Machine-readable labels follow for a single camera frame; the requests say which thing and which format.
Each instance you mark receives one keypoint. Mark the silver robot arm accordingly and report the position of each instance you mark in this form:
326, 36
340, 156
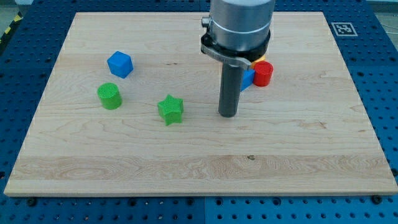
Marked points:
237, 31

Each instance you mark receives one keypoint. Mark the green star block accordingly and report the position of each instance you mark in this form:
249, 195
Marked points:
171, 110

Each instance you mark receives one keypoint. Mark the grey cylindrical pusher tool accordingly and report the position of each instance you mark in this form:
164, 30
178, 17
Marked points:
230, 88

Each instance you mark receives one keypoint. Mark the blue triangular block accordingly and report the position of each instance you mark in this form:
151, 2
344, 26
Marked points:
248, 78

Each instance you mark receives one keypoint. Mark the light wooden board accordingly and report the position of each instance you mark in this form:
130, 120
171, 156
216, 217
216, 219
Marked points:
306, 133

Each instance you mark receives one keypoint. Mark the red cylinder block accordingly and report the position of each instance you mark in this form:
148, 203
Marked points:
263, 73

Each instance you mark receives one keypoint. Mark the yellow block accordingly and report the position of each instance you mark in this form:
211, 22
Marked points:
262, 58

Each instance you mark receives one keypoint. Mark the green cylinder block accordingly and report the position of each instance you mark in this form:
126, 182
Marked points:
109, 96

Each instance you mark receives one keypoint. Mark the blue cube block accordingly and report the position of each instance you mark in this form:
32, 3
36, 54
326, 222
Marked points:
120, 64

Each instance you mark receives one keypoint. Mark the white fiducial marker tag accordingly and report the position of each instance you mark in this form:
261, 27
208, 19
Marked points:
344, 29

